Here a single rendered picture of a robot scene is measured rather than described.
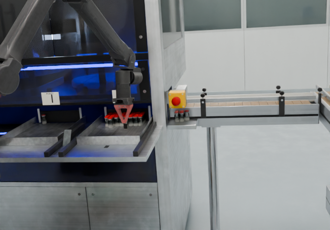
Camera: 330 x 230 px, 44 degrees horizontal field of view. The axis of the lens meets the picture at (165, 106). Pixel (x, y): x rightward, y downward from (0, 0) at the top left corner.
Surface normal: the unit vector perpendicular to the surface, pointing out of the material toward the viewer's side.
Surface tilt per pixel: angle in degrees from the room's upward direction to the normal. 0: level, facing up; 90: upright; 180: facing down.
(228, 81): 90
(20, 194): 90
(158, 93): 90
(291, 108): 90
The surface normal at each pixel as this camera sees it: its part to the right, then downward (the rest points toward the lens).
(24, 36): 0.83, 0.12
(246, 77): -0.15, 0.23
